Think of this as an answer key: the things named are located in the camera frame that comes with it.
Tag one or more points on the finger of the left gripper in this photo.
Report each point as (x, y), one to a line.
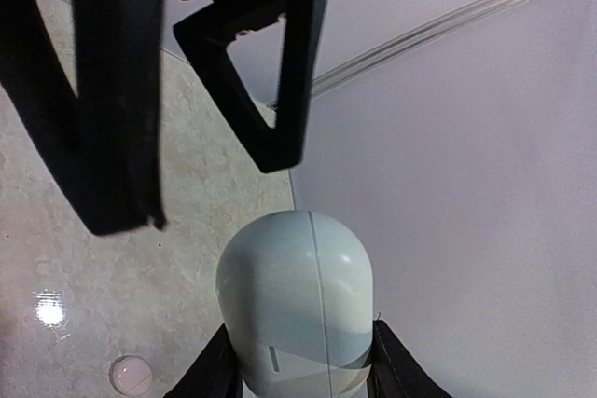
(99, 133)
(271, 148)

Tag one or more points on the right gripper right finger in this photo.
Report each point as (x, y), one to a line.
(394, 373)

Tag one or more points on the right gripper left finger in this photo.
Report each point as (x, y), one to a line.
(214, 374)

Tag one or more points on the white earbud charging case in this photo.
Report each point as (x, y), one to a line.
(295, 290)

